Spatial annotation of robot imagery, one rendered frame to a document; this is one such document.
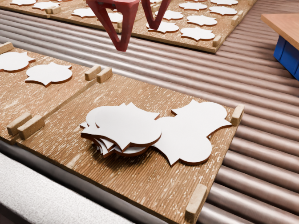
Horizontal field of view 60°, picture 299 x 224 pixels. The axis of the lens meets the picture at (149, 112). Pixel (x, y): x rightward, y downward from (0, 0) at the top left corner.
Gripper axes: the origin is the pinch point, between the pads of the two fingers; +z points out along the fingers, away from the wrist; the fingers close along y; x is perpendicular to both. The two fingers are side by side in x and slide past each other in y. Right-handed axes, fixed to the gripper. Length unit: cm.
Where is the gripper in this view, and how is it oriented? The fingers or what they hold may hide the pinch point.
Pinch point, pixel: (139, 34)
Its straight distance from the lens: 40.8
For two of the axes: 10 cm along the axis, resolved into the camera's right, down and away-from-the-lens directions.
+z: 0.2, 8.0, 6.0
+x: -8.8, -2.7, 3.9
